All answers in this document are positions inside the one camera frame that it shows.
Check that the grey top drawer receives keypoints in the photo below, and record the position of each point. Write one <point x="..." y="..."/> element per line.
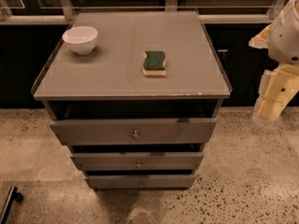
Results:
<point x="91" y="132"/>

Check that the black wheeled cart base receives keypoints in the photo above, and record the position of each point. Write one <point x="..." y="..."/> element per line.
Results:
<point x="12" y="196"/>

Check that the green yellow sponge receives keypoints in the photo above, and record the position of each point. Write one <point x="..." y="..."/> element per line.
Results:
<point x="154" y="63"/>

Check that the metal railing frame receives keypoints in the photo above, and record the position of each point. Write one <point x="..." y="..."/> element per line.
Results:
<point x="210" y="11"/>

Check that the grey drawer cabinet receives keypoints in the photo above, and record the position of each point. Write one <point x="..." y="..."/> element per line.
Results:
<point x="109" y="83"/>

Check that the grey bottom drawer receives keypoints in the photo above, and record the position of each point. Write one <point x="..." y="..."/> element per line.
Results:
<point x="140" y="181"/>

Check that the grey drawer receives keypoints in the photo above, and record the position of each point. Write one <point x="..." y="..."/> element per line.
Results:
<point x="140" y="181"/>
<point x="91" y="132"/>
<point x="130" y="161"/>

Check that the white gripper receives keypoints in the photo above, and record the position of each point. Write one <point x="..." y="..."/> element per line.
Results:
<point x="284" y="37"/>

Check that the round floor drain cover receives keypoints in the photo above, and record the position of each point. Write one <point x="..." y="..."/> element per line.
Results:
<point x="141" y="218"/>

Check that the grey middle drawer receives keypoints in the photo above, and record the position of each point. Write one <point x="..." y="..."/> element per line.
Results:
<point x="130" y="161"/>

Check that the white ceramic bowl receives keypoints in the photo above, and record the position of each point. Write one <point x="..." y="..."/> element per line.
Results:
<point x="81" y="39"/>

